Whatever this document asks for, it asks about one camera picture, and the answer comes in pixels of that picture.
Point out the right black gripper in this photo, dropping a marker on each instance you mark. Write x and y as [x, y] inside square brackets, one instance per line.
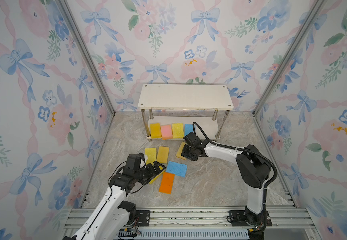
[188, 151]

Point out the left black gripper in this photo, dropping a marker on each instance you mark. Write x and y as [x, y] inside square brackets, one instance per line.
[152, 170]

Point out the small tan sponge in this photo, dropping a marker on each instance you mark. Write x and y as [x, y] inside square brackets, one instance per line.
[179, 152]

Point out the tan yellow sponge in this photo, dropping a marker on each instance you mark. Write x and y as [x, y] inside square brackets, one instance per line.
[162, 155]

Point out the orange sponge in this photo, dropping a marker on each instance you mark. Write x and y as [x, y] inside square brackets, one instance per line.
[166, 183]

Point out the blue sponge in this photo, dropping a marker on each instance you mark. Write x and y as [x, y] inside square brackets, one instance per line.
[188, 128]
[176, 169]

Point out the yellow porous sponge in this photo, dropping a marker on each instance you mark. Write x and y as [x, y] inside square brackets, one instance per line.
[177, 130]

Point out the pink sponge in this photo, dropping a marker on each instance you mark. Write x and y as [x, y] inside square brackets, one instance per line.
[166, 132]

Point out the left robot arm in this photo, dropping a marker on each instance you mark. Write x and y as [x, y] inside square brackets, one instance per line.
[114, 214]

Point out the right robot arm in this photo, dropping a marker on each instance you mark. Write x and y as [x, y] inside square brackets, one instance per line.
[254, 169]

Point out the white two-tier shelf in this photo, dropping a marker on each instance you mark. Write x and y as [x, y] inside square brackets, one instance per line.
[208, 105]

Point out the pale yellow sponge far left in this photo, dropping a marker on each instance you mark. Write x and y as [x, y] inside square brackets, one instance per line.
[150, 154]

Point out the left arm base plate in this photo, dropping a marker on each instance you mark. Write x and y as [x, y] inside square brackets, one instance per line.
[140, 218]

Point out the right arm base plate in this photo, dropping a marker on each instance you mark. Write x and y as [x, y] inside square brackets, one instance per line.
[246, 218]

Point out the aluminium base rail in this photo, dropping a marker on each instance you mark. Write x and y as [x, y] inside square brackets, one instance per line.
[287, 222]

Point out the left aluminium corner post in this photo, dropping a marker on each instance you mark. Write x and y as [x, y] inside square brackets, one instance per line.
[69, 18]

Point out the aluminium corner post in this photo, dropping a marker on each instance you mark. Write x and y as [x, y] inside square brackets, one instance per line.
[69, 18]
[302, 32]

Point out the right aluminium corner post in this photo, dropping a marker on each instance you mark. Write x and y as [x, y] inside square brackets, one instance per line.
[302, 32]

